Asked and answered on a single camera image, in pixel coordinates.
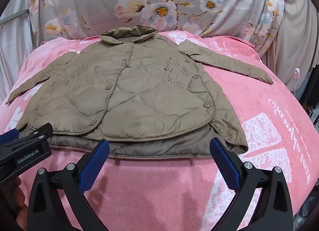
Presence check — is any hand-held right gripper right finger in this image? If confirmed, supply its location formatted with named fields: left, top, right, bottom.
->
left=210, top=137, right=294, bottom=231

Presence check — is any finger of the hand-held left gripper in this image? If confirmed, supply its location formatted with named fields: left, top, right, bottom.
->
left=0, top=128, right=20, bottom=143
left=11, top=123, right=53, bottom=145

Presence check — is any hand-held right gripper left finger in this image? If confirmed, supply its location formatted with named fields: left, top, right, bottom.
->
left=27, top=139, right=110, bottom=231

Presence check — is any tan quilted jacket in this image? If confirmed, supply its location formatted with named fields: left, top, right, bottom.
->
left=5, top=24, right=274, bottom=158

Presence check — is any person's left hand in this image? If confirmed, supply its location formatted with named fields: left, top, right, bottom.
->
left=12, top=177, right=26, bottom=222

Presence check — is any pink printed blanket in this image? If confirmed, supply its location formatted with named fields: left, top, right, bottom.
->
left=0, top=30, right=315, bottom=231

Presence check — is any pale grey curtain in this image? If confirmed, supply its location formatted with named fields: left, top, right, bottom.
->
left=0, top=0, right=43, bottom=104

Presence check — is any dark clutter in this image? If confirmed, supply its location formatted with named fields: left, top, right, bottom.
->
left=298, top=64, right=319, bottom=147

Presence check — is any grey metal rod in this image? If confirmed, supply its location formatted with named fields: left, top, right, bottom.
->
left=0, top=9, right=30, bottom=26

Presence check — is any beige plain cloth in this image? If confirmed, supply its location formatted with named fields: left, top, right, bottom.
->
left=259, top=0, right=315, bottom=94

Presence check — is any grey floral bedsheet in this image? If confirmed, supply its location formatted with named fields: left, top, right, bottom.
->
left=29, top=0, right=286, bottom=58

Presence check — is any white cable with switch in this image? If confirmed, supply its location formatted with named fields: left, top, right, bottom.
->
left=287, top=0, right=301, bottom=97

